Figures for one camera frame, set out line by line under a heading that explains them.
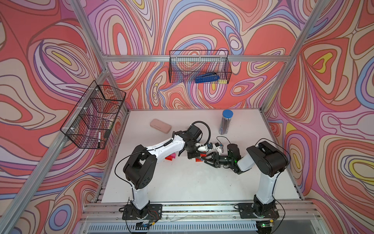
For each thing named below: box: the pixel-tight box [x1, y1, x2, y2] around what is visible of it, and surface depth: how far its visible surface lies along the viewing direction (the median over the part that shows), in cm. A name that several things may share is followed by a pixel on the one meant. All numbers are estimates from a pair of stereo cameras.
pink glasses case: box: [149, 118, 172, 135], surface depth 109 cm
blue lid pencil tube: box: [218, 109, 234, 136], surface depth 93 cm
